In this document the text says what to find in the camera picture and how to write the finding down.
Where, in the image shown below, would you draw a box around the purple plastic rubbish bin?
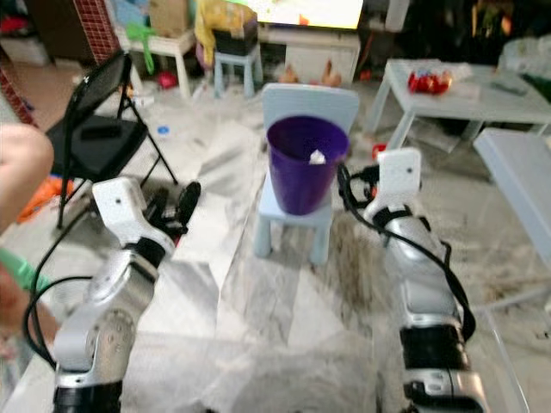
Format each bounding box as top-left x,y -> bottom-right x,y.
266,115 -> 351,217

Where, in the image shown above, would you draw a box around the black folding chair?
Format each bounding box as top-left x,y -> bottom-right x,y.
45,48 -> 183,231

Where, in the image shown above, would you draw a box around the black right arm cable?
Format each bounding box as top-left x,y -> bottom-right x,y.
338,168 -> 476,343

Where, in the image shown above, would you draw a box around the green plastic toy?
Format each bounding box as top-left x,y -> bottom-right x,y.
124,21 -> 158,75

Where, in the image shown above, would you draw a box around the clear plastic bag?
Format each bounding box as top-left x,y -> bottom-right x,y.
498,35 -> 551,80

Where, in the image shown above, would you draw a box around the green ribbed plastic item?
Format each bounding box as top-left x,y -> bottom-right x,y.
0,247 -> 50,295

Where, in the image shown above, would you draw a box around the white television stand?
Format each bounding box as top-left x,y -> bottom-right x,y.
257,25 -> 364,84

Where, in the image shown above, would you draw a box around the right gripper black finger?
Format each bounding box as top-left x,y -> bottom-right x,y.
336,163 -> 362,213

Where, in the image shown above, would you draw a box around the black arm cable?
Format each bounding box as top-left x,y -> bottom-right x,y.
21,225 -> 97,373
338,168 -> 476,343

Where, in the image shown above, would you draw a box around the light blue plastic chair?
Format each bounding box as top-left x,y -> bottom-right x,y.
253,83 -> 362,267

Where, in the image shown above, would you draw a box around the small white stool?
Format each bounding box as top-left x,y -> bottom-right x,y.
128,29 -> 195,98

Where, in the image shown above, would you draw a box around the television screen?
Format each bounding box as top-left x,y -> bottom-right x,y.
248,0 -> 365,30

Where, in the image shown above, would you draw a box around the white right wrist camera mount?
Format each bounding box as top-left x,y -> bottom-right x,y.
376,147 -> 424,209

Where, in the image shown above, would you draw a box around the dark remote control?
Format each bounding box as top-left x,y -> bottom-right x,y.
490,79 -> 528,96

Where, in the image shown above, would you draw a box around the small light blue stool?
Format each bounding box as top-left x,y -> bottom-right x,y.
213,46 -> 264,98

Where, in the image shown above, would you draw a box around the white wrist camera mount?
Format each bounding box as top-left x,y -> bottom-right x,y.
92,176 -> 152,248
376,147 -> 424,209

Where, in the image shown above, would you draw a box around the grey bench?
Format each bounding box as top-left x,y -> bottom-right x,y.
472,127 -> 551,246

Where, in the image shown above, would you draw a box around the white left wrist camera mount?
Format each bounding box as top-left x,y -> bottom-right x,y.
92,176 -> 152,248

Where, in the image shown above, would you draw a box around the person's bare lower leg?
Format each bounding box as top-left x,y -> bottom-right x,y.
0,265 -> 39,345

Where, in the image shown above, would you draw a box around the orange plastic item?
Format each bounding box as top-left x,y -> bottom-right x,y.
38,176 -> 76,222

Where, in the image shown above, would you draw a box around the red snack packets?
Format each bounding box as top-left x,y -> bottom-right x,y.
406,68 -> 454,96

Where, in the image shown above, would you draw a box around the red brick column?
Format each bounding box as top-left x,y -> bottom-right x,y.
72,0 -> 121,66

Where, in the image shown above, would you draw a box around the yellow bag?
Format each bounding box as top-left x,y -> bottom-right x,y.
195,0 -> 260,58

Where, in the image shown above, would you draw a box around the white low table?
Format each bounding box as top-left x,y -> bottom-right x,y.
362,58 -> 551,154

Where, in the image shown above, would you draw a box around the person's bent bare leg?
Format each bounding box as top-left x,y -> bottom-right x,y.
0,123 -> 54,235

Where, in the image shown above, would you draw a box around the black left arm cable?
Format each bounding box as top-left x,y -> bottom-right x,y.
21,225 -> 97,373

